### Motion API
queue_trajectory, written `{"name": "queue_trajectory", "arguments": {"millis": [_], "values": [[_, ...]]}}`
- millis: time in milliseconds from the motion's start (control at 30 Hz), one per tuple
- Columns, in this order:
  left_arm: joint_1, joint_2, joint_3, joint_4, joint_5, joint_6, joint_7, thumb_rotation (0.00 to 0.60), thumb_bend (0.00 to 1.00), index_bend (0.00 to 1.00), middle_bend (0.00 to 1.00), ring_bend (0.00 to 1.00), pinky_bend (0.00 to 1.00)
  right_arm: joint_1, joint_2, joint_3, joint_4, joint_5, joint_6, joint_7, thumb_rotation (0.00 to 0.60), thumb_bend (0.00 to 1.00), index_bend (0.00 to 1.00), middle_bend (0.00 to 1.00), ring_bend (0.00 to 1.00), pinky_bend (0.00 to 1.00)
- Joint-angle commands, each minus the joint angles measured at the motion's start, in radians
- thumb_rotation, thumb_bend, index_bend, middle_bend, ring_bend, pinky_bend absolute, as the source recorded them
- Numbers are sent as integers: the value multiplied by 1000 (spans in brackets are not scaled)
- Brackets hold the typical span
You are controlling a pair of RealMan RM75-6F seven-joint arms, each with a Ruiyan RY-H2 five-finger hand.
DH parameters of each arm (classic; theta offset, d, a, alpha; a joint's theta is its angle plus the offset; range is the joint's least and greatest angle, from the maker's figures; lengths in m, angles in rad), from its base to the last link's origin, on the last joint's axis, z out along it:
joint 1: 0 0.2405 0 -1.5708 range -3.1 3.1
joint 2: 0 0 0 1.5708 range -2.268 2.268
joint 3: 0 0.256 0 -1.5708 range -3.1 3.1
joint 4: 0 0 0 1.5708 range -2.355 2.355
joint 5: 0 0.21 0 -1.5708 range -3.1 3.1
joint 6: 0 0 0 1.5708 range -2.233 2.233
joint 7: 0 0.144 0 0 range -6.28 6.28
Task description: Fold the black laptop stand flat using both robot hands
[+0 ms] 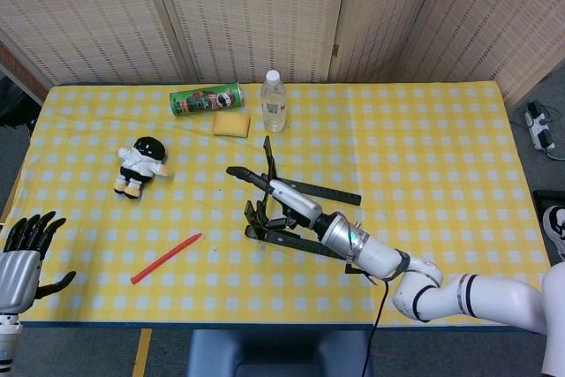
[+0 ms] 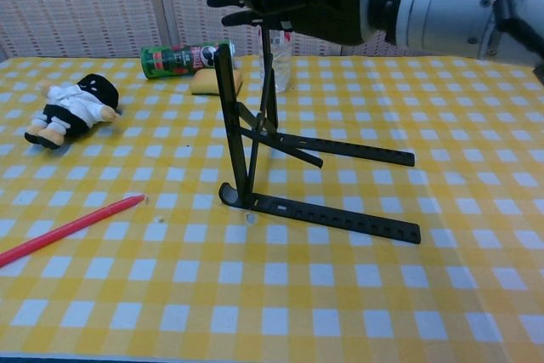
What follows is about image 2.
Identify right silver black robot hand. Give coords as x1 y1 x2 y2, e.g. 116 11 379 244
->
186 0 386 46

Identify black folding laptop stand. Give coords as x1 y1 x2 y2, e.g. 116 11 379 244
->
214 0 422 246

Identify woven folding screen panel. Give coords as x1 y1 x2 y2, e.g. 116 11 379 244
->
0 0 165 58
342 37 454 58
155 0 356 58

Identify clear plastic water bottle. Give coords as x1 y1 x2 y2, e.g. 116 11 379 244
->
258 26 294 93

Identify yellow sponge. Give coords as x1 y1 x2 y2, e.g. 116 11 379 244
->
190 68 244 97

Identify green Pringles can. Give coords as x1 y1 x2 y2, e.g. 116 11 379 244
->
140 39 236 80

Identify black white plush doll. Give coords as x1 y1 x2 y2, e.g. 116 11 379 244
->
24 73 122 150

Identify red pen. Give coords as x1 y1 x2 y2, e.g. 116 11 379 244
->
0 194 147 269

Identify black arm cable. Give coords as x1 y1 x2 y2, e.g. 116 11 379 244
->
492 0 544 88

